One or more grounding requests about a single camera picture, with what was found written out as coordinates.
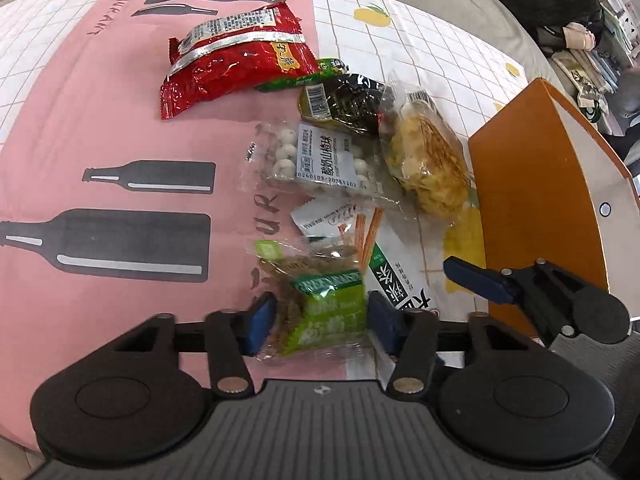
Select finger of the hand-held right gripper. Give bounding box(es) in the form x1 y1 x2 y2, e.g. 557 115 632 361
443 255 583 342

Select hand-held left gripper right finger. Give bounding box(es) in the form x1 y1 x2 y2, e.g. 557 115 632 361
367 291 543 401

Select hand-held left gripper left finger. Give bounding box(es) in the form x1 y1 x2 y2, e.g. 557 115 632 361
102 291 279 401

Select light green snack packet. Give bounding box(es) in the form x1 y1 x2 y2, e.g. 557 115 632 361
250 240 371 358

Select clear packet of orange sticks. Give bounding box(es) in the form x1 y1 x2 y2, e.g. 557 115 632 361
340 207 386 266

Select orange cardboard box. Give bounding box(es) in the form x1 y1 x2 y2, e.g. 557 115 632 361
467 77 640 323

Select small white sachet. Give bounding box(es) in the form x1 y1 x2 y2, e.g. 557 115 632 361
291 197 361 241

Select clear bag of yellow chips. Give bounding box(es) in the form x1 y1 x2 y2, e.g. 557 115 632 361
378 72 473 218

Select clear bag of white balls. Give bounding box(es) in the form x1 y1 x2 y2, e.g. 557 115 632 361
245 121 401 206

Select dark green black snack packet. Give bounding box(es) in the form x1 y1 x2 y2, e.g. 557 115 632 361
298 74 388 136

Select red snack packet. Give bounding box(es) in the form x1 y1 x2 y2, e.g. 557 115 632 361
159 2 321 120

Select white packet with green print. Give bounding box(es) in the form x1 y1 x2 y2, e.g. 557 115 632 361
367 240 448 361

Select white printed tote bag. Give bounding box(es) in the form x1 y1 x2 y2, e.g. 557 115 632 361
550 50 617 126

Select small green snack packet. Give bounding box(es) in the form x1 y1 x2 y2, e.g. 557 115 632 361
256 57 351 93

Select pink and white cloth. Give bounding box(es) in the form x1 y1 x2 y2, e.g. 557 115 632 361
562 22 598 53

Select black backpack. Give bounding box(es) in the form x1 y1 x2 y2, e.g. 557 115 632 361
497 0 606 58

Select pile of papers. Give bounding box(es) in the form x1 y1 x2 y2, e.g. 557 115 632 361
597 0 640 68

